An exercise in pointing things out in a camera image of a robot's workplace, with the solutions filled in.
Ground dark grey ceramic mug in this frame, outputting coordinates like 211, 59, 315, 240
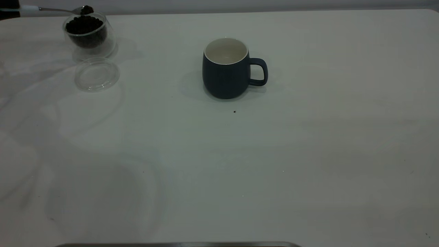
202, 37, 269, 100

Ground metal spoon light blue handle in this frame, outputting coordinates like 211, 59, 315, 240
19, 5, 94, 16

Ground clear glass jar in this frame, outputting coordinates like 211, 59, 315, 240
63, 12, 117, 61

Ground dark coffee beans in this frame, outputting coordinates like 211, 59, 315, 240
65, 15, 107, 48

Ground clear glass dish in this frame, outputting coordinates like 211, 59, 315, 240
74, 57, 120, 92

